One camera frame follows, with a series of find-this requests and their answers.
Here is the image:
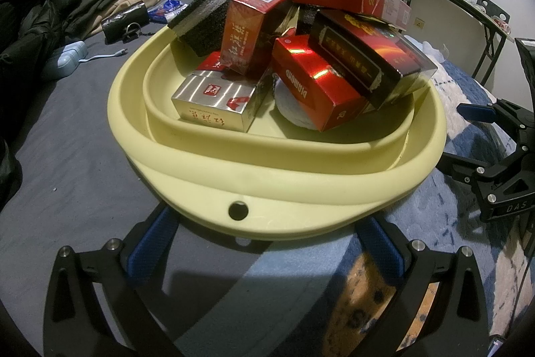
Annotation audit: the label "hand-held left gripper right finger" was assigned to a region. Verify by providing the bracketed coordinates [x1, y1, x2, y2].
[355, 215, 495, 357]

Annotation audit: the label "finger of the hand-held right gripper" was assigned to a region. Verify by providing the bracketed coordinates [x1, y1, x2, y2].
[457, 99, 528, 131]
[438, 150, 516, 191]

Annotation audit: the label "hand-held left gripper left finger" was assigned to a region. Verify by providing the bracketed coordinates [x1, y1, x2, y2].
[42, 206, 185, 357]

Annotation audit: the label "black and red cigarette pack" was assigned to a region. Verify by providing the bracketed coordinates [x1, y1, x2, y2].
[308, 9, 439, 111]

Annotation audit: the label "yellow plastic basin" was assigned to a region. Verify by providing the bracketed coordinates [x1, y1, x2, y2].
[106, 20, 448, 243]

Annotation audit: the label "pale red cigarette pack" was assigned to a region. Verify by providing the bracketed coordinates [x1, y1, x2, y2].
[372, 0, 412, 33]

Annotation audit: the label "shiny red cigarette pack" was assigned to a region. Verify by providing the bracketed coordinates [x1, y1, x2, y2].
[272, 35, 370, 132]

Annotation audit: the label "silver and red cigarette pack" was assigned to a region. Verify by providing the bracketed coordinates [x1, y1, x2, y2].
[171, 52, 268, 133]

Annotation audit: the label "white round object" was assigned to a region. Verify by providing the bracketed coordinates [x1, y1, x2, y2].
[273, 77, 318, 128]

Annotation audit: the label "black round scouring sponge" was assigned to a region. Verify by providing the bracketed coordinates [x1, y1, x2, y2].
[167, 0, 239, 57]

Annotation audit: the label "orange-red cigarette pack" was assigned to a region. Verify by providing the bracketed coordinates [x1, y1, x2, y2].
[219, 0, 293, 79]

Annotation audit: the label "blue printed blanket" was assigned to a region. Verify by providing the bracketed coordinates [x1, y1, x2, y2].
[330, 56, 535, 357]

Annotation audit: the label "white plastic bag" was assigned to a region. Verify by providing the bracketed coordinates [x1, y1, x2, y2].
[412, 39, 452, 63]

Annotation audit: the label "grey bed sheet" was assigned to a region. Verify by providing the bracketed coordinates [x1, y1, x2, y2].
[0, 0, 364, 357]

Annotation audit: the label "light blue case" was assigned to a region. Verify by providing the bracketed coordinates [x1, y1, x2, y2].
[42, 40, 88, 79]

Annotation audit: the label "black pouch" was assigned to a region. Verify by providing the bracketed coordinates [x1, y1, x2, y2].
[101, 3, 150, 44]

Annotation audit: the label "blue and white packet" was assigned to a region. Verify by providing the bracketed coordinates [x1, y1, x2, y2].
[148, 0, 187, 23]

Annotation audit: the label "black jacket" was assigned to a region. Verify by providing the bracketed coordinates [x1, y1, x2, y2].
[0, 0, 84, 211]

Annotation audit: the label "dark green clothes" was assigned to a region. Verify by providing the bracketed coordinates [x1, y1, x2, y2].
[63, 0, 126, 40]

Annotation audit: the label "light blue cable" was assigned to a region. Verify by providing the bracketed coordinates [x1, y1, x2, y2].
[77, 49, 126, 65]

